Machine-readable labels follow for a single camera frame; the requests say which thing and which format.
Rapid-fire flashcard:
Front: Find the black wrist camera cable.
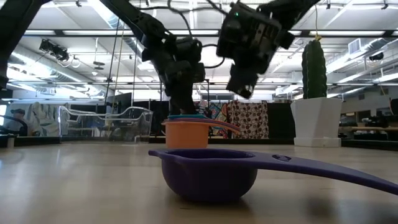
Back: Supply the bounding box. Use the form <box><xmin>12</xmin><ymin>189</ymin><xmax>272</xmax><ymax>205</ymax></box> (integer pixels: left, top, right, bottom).
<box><xmin>201</xmin><ymin>43</ymin><xmax>225</xmax><ymax>68</ymax></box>

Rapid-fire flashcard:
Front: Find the white air vent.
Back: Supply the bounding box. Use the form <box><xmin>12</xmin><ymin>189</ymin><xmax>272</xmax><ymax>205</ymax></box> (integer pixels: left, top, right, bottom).
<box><xmin>348</xmin><ymin>38</ymin><xmax>362</xmax><ymax>55</ymax></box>

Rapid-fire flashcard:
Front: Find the black curved cable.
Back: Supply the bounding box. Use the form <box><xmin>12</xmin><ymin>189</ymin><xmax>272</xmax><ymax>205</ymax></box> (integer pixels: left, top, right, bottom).
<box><xmin>0</xmin><ymin>114</ymin><xmax>29</xmax><ymax>137</ymax></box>

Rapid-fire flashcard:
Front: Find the teal measuring cup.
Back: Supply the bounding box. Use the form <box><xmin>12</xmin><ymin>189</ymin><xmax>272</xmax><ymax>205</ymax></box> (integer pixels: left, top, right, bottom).
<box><xmin>167</xmin><ymin>114</ymin><xmax>208</xmax><ymax>120</ymax></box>

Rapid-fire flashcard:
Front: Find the grey leaf-pattern cloth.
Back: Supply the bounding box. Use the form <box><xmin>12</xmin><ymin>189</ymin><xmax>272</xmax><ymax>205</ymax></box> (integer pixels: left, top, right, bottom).
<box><xmin>6</xmin><ymin>101</ymin><xmax>71</xmax><ymax>138</ymax></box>

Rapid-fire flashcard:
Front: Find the black partition panel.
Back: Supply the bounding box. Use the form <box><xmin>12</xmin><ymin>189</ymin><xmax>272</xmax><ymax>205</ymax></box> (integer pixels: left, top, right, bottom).
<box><xmin>132</xmin><ymin>100</ymin><xmax>296</xmax><ymax>140</ymax></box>

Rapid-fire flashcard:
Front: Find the orange measuring cup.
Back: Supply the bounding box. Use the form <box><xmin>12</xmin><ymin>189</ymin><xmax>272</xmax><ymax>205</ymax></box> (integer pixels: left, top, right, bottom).
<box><xmin>161</xmin><ymin>120</ymin><xmax>242</xmax><ymax>149</ymax></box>

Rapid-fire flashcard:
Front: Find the white planter pot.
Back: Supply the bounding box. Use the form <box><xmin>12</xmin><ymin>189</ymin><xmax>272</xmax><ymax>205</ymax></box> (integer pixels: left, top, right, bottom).
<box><xmin>290</xmin><ymin>97</ymin><xmax>343</xmax><ymax>148</ymax></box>

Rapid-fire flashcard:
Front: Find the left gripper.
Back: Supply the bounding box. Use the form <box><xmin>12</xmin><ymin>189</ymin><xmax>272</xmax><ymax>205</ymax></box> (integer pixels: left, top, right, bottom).
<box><xmin>141</xmin><ymin>34</ymin><xmax>206</xmax><ymax>116</ymax></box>

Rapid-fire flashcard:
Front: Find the brown circle-pattern cloth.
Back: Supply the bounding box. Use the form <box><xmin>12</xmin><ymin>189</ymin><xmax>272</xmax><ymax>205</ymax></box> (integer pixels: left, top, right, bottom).
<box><xmin>228</xmin><ymin>100</ymin><xmax>270</xmax><ymax>140</ymax></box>

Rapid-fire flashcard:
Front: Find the yellow string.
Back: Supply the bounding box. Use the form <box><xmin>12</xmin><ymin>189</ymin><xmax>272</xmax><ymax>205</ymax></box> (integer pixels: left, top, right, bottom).
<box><xmin>313</xmin><ymin>4</ymin><xmax>322</xmax><ymax>41</ymax></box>

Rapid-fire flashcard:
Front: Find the black monitor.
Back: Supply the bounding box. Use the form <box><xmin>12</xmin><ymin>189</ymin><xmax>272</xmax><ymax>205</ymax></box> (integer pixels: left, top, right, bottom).
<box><xmin>106</xmin><ymin>92</ymin><xmax>133</xmax><ymax>114</ymax></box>

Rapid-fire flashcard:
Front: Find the clear plastic basket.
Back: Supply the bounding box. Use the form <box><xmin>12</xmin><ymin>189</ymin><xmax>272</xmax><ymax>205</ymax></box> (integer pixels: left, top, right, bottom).
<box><xmin>58</xmin><ymin>105</ymin><xmax>154</xmax><ymax>144</ymax></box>

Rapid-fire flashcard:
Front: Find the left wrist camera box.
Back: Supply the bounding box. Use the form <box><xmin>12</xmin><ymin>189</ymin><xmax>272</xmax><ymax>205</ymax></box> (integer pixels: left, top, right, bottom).
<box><xmin>176</xmin><ymin>37</ymin><xmax>203</xmax><ymax>63</ymax></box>

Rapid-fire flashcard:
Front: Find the green cactus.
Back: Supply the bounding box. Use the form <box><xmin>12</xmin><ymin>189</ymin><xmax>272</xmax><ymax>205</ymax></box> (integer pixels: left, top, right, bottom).
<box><xmin>301</xmin><ymin>39</ymin><xmax>328</xmax><ymax>100</ymax></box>

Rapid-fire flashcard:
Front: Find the colourful diamond-pattern cloth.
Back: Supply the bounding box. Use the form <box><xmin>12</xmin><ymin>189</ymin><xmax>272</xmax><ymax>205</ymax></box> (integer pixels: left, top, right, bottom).
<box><xmin>194</xmin><ymin>100</ymin><xmax>231</xmax><ymax>138</ymax></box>

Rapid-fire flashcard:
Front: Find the blue measuring cup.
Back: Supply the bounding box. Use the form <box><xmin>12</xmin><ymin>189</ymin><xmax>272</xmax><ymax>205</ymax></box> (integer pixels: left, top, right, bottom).
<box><xmin>164</xmin><ymin>118</ymin><xmax>241</xmax><ymax>133</ymax></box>

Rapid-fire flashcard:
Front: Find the thin hanging cable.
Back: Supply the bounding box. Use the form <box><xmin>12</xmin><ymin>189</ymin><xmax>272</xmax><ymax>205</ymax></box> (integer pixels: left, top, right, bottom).
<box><xmin>104</xmin><ymin>15</ymin><xmax>121</xmax><ymax>103</ymax></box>
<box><xmin>131</xmin><ymin>58</ymin><xmax>137</xmax><ymax>106</ymax></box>

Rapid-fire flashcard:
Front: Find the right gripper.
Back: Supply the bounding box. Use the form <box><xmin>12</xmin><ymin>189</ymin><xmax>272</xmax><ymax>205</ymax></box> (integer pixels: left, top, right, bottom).
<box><xmin>216</xmin><ymin>1</ymin><xmax>295</xmax><ymax>100</ymax></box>

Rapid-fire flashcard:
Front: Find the purple measuring cup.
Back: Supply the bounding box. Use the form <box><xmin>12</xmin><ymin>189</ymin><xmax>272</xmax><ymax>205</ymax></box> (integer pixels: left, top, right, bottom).
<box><xmin>148</xmin><ymin>148</ymin><xmax>398</xmax><ymax>203</ymax></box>

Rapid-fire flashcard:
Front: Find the black double camera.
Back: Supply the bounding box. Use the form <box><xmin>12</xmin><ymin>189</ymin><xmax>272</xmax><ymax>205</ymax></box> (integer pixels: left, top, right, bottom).
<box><xmin>39</xmin><ymin>39</ymin><xmax>70</xmax><ymax>62</ymax></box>

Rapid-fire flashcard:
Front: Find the black table frame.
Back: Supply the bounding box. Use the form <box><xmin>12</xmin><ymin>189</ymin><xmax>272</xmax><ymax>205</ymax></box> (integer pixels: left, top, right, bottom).
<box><xmin>0</xmin><ymin>135</ymin><xmax>398</xmax><ymax>152</ymax></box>

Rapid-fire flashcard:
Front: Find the wooden bench top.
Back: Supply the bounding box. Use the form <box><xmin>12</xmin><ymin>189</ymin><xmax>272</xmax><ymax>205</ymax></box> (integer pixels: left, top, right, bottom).
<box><xmin>338</xmin><ymin>126</ymin><xmax>398</xmax><ymax>132</ymax></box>

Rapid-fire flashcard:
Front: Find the person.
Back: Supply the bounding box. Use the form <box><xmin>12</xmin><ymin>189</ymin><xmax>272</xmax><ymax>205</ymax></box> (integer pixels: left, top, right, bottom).
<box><xmin>6</xmin><ymin>108</ymin><xmax>28</xmax><ymax>137</ymax></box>

